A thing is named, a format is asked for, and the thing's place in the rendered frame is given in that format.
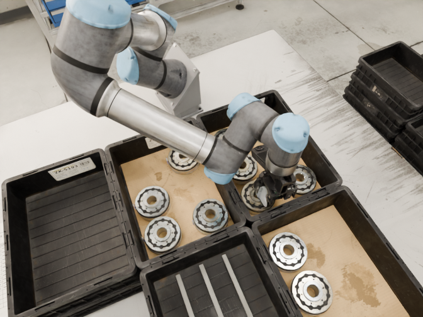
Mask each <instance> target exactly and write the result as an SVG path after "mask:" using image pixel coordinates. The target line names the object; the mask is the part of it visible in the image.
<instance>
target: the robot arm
mask: <svg viewBox="0 0 423 317"><path fill-rule="evenodd" d="M177 25H178V23H177V21H176V20H175V19H174V18H172V17H171V16H169V15H168V14H166V13H165V12H163V11H161V10H160V9H158V8H156V7H155V6H153V5H150V4H147V5H146V7H145V8H144V10H143V11H142V12H139V13H138V14H137V13H132V10H131V7H130V6H129V4H128V3H127V2H126V1H125V0H66V7H65V11H64V14H63V17H62V21H61V23H60V27H59V30H58V33H57V37H56V40H55V44H54V47H53V49H52V53H51V56H50V63H51V68H52V72H53V75H54V77H55V80H56V81H57V83H58V85H59V86H60V88H61V89H62V90H63V92H64V93H65V94H66V95H67V97H68V98H69V99H70V100H71V101H72V102H73V103H74V104H76V105H77V106H78V107H80V108H81V109H82V110H84V111H85V112H87V113H89V114H91V115H93V116H95V117H97V118H101V117H104V116H105V117H107V118H109V119H111V120H113V121H115V122H117V123H119V124H121V125H123V126H126V127H127V128H129V129H131V130H133V131H136V132H137V133H139V134H141V135H143V136H146V137H147V138H150V139H151V140H153V141H155V142H157V143H160V144H161V145H163V146H165V147H167V148H170V149H172V150H174V151H176V152H178V153H180V154H182V155H184V156H186V157H188V158H190V159H192V160H194V161H196V162H198V163H200V164H202V165H204V166H205V168H204V173H205V175H206V176H207V178H209V179H211V180H212V181H213V182H215V183H217V184H228V183H229V182H230V181H231V180H232V178H233V176H234V175H235V174H236V173H238V171H239V168H240V166H241V165H242V163H243V162H244V160H245V159H246V157H247V156H248V154H249V152H250V151H251V154H252V157H253V158H254V160H255V161H256V162H257V163H258V164H259V165H260V166H261V167H262V168H263V169H264V171H262V172H261V173H260V174H259V177H257V179H256V180H255V182H254V184H253V186H254V190H255V192H256V195H257V198H258V199H260V200H261V202H262V203H263V205H264V206H265V207H266V206H267V201H266V194H267V191H268V196H267V199H268V202H269V204H270V205H271V203H272V201H274V200H276V199H282V198H283V199H284V200H287V199H289V198H290V197H291V195H292V196H293V197H295V194H296V192H297V190H298V188H297V186H296V184H295V182H296V178H295V176H294V174H293V173H294V171H295V170H296V167H297V165H298V163H299V160H300V158H301V156H302V153H303V151H304V148H305V147H306V146H307V143H308V136H309V134H310V126H309V124H308V122H307V120H306V119H305V118H304V117H302V116H300V115H299V114H293V113H285V114H282V115H280V114H279V113H277V112H276V111H274V110H273V109H271V108H270V107H269V106H267V105H266V104H264V103H263V102H262V101H261V100H260V99H257V98H255V97H254V96H252V95H251V94H249V93H248V92H243V93H240V94H238V95H237V96H235V97H234V98H233V100H232V101H231V102H230V104H229V106H228V110H227V116H228V117H229V118H230V120H231V121H232V122H231V124H230V126H229V127H228V129H227V131H226V132H225V134H224V135H223V137H222V139H219V138H217V137H215V136H213V135H211V134H209V133H207V132H205V131H203V130H201V129H199V128H197V127H195V126H193V125H191V124H189V123H187V122H186V121H184V120H182V119H180V118H178V117H176V116H174V115H173V114H171V113H168V112H167V111H164V110H163V109H161V108H159V107H157V106H155V105H153V104H151V103H149V102H147V101H146V100H144V99H142V98H140V97H138V96H136V95H134V94H132V93H131V92H128V91H126V90H124V89H122V88H121V87H120V86H119V85H118V82H117V80H115V79H113V78H111V77H110V76H108V71H109V69H110V67H111V64H112V61H113V59H114V57H115V54H117V53H118V56H117V61H116V68H117V72H118V75H119V77H120V79H121V80H122V81H124V82H127V83H129V84H131V85H136V86H141V87H146V88H148V89H153V90H155V91H156V92H158V93H159V94H160V95H162V96H164V97H166V98H169V99H174V98H175V97H178V96H179V95H180V94H181V93H182V91H183V89H184V87H185V85H186V81H187V70H186V67H185V65H184V64H183V63H182V61H180V60H177V59H174V58H169V59H163V56H164V54H165V52H166V50H167V48H168V46H169V43H170V41H171V39H172V36H173V34H174V33H175V32H176V27H177ZM257 141H259V142H261V143H263V145H259V146H257V147H255V148H253V147H254V145H255V144H256V142H257ZM292 187H294V189H293V188H292ZM293 191H295V192H294V193H293ZM269 197H270V198H271V200H270V198H269Z"/></svg>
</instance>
